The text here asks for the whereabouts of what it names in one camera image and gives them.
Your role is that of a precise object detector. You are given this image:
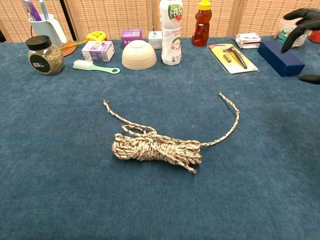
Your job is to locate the dark blue long box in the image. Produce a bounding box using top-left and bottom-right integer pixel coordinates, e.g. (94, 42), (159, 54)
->
(257, 39), (306, 78)

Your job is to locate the multicolour braided rope bundle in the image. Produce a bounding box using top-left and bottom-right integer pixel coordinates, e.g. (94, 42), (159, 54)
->
(102, 91), (240, 175)

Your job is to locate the purple cardboard box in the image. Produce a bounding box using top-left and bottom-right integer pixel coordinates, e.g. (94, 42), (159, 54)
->
(120, 29), (143, 49)

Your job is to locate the round woven brown coaster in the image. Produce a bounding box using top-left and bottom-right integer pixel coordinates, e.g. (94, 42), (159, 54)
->
(60, 39), (78, 57)

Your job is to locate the purple white toothpaste tube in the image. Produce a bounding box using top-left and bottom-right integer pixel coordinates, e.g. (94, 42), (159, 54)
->
(22, 0), (43, 22)

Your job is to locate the light blue toothbrush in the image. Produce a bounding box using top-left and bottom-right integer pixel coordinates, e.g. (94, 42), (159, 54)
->
(39, 0), (50, 21)

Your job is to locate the white purple small carton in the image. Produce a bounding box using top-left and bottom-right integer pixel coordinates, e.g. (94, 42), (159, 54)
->
(81, 40), (116, 63)

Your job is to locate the glass jar black lid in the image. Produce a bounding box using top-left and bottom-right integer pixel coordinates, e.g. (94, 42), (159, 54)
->
(25, 35), (65, 76)

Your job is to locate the razor blister pack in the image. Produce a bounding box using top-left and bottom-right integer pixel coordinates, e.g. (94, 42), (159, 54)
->
(208, 42), (259, 75)

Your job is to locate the white wrapped tissue pack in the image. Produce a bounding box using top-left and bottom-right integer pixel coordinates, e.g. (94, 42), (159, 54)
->
(234, 32), (262, 49)

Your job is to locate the blue table cloth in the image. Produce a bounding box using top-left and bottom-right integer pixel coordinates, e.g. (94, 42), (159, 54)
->
(0, 36), (320, 240)

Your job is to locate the light blue handled cup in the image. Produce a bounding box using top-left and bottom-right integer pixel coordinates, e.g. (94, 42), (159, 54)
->
(28, 13), (68, 48)

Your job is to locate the bamboo folding screen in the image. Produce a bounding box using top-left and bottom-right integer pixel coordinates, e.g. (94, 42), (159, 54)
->
(0, 0), (320, 43)

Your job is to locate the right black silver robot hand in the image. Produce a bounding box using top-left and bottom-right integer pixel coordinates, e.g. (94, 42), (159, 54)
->
(281, 7), (320, 85)

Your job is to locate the white drink bottle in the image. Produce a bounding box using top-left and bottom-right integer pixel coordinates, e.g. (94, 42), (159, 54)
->
(159, 0), (184, 67)

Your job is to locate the white blue small box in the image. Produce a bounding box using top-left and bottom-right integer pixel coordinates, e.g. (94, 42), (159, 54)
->
(148, 30), (163, 50)

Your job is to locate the beige upturned bowl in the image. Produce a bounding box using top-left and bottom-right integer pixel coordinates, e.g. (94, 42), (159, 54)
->
(121, 39), (158, 71)

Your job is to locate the yellow tape measure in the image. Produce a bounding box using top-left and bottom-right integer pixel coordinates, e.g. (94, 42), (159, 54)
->
(60, 30), (108, 51)

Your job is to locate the honey bottle yellow cap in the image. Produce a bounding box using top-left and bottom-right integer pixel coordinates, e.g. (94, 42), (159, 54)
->
(191, 0), (213, 48)

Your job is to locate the green scrub brush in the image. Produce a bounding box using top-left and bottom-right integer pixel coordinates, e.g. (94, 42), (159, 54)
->
(72, 59), (121, 75)

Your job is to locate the clear tub of clips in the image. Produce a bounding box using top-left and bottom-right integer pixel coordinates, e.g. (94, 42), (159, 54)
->
(273, 17), (310, 48)

